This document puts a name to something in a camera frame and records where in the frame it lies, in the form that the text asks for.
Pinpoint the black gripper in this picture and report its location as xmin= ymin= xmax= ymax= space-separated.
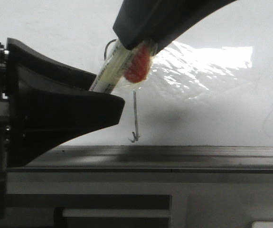
xmin=0 ymin=38 xmax=125 ymax=219

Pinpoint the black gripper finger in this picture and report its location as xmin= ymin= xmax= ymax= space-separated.
xmin=113 ymin=0 xmax=233 ymax=51

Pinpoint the white marker pen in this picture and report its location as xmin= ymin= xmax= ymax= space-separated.
xmin=89 ymin=39 xmax=157 ymax=94

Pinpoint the white whiteboard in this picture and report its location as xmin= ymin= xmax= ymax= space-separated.
xmin=0 ymin=0 xmax=273 ymax=146

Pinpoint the grey slotted metal rack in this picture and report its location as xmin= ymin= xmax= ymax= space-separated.
xmin=6 ymin=170 xmax=273 ymax=228

